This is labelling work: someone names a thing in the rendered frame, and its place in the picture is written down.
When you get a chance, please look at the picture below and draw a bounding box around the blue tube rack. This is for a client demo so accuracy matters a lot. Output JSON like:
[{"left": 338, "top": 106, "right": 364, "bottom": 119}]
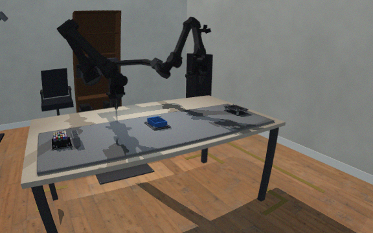
[{"left": 147, "top": 116, "right": 167, "bottom": 128}]

